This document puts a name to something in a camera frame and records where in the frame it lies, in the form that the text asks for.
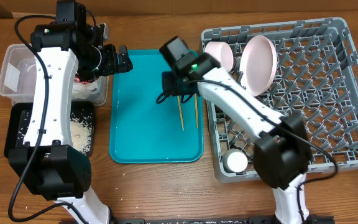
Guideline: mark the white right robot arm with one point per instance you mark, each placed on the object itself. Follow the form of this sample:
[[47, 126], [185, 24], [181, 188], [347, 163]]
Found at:
[[282, 150]]

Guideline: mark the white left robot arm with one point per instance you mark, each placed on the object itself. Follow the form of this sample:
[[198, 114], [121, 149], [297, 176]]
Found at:
[[65, 49]]

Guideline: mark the rice grains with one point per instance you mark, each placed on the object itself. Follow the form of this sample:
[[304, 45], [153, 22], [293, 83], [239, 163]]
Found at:
[[81, 127]]

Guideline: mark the grey dishwasher rack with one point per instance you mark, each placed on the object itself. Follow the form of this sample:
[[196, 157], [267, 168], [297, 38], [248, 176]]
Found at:
[[316, 79]]

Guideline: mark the white tissue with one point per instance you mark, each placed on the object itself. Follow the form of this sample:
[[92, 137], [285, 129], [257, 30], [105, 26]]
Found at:
[[83, 90]]

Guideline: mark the teal plastic tray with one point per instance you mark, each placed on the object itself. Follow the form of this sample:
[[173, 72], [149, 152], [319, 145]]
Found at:
[[144, 132]]

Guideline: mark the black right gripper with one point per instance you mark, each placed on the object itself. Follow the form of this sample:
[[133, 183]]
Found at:
[[169, 89]]

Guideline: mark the wooden chopstick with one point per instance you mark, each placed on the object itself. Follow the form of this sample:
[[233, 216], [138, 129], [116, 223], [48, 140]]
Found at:
[[180, 112], [196, 110]]

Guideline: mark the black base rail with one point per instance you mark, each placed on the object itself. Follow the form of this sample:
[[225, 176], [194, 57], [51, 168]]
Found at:
[[251, 220]]

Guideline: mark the clear plastic bin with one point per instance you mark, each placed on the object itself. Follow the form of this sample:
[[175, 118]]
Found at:
[[18, 77]]

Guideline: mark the pink bowl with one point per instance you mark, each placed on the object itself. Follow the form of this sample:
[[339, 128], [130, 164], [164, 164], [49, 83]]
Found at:
[[222, 52]]

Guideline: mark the light green cup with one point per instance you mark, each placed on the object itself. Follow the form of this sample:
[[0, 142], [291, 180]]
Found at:
[[235, 160]]

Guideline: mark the red snack wrapper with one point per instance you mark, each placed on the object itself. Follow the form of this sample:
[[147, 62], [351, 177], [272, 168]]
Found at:
[[84, 82]]

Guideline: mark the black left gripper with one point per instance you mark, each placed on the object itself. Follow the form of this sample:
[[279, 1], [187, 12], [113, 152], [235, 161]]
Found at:
[[111, 65]]

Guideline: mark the large pink plate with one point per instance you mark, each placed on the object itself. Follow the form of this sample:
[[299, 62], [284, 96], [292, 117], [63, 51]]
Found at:
[[258, 65]]

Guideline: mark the black tray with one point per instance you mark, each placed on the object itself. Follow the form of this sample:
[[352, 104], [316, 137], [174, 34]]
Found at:
[[14, 121]]

